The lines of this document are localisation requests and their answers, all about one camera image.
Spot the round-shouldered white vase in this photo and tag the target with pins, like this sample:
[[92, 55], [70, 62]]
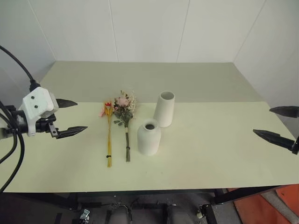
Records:
[[149, 140]]

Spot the pink dried flower bouquet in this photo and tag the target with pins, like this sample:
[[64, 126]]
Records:
[[123, 112]]

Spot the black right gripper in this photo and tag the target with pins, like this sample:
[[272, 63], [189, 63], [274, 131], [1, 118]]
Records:
[[296, 147]]

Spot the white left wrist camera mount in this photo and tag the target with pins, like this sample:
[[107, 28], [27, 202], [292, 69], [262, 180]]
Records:
[[37, 102]]

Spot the black metal table frame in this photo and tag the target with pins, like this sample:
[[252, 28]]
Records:
[[236, 196]]

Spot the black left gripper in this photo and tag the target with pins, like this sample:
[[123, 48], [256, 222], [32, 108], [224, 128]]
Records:
[[45, 124]]

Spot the yellow-stemmed red flower bundle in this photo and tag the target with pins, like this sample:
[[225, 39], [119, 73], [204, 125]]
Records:
[[109, 144]]

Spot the tall tapered white vase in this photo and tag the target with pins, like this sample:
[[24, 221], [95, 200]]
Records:
[[164, 109]]

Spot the orange sheet under table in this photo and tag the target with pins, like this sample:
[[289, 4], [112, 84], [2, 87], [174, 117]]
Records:
[[268, 210]]

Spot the silver metal clamp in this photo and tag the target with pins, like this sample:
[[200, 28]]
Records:
[[85, 214]]

